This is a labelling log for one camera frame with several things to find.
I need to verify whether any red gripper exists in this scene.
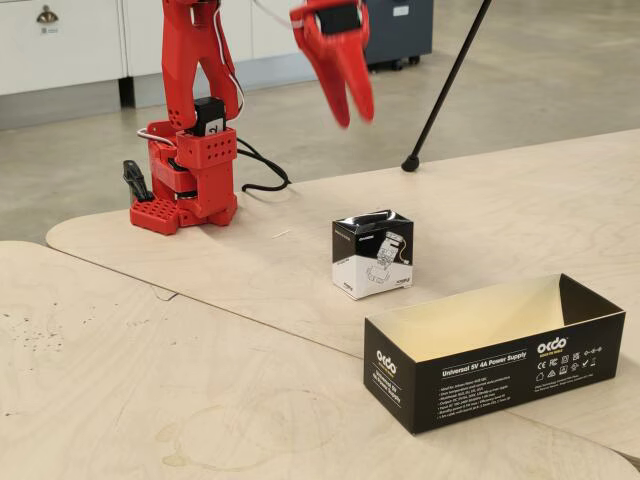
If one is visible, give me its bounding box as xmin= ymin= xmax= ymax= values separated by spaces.
xmin=289 ymin=0 xmax=377 ymax=130

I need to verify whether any small black white box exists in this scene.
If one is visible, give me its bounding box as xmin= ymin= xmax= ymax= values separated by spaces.
xmin=331 ymin=209 xmax=416 ymax=302

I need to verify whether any long yellow black open box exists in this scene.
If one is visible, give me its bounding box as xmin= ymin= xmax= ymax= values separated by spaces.
xmin=363 ymin=272 xmax=627 ymax=436

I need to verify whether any dark blue wheeled cabinet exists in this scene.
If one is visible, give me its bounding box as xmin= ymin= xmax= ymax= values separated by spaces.
xmin=361 ymin=0 xmax=435 ymax=72

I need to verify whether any black tripod leg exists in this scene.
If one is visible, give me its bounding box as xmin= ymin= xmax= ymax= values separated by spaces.
xmin=400 ymin=0 xmax=494 ymax=174

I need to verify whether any black table clamp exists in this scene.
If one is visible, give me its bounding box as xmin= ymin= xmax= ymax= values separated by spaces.
xmin=121 ymin=159 xmax=155 ymax=204

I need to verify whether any white drawer cabinet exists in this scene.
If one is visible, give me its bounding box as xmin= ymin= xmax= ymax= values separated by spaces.
xmin=0 ymin=0 xmax=126 ymax=97

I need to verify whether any white wrist servo wire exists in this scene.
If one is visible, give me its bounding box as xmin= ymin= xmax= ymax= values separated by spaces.
xmin=253 ymin=0 xmax=304 ymax=30

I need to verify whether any black cable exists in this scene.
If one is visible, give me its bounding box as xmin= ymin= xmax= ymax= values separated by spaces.
xmin=234 ymin=148 xmax=282 ymax=188
xmin=234 ymin=136 xmax=293 ymax=194

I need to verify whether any white arm servo wire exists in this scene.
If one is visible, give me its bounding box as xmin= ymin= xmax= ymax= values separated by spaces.
xmin=213 ymin=0 xmax=247 ymax=123

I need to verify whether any white base servo wire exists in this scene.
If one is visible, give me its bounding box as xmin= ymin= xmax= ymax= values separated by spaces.
xmin=136 ymin=127 xmax=179 ymax=149

